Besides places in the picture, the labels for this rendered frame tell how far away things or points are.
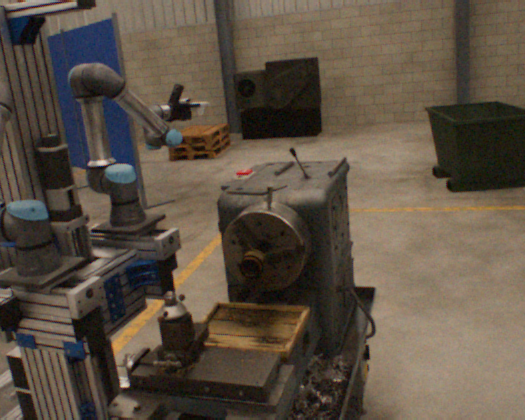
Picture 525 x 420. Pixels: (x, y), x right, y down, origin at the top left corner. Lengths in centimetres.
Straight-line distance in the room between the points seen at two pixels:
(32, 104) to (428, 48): 1016
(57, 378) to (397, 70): 1020
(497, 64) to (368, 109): 265
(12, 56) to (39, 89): 15
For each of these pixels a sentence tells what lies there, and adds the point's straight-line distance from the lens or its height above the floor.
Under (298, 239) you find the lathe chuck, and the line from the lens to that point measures 194.
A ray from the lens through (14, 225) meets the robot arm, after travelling 190.
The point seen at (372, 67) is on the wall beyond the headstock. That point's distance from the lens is 1176.
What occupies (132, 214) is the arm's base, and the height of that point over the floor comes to 120.
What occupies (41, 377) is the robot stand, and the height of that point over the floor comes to 60.
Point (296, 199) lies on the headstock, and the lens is 208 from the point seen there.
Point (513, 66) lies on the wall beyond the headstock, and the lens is 1188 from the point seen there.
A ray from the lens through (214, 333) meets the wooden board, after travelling 191.
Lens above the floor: 180
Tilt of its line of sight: 16 degrees down
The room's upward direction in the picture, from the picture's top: 6 degrees counter-clockwise
